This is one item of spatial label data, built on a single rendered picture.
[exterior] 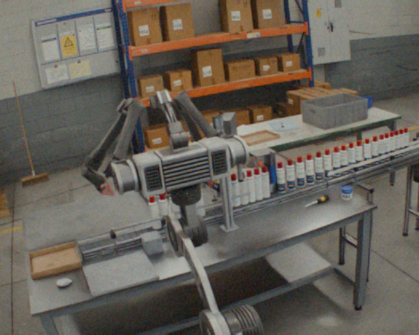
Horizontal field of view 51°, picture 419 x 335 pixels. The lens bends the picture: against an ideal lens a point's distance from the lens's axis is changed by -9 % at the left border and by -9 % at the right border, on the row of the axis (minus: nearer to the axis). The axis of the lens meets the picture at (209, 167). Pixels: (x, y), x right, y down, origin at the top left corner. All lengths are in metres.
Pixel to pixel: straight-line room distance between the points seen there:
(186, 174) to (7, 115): 5.21
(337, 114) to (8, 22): 4.58
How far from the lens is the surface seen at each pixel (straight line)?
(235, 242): 2.65
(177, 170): 1.97
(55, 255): 2.84
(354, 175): 3.30
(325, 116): 4.54
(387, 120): 4.96
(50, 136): 7.04
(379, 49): 9.21
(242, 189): 2.90
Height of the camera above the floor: 2.14
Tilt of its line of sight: 20 degrees down
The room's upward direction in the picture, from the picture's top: 7 degrees counter-clockwise
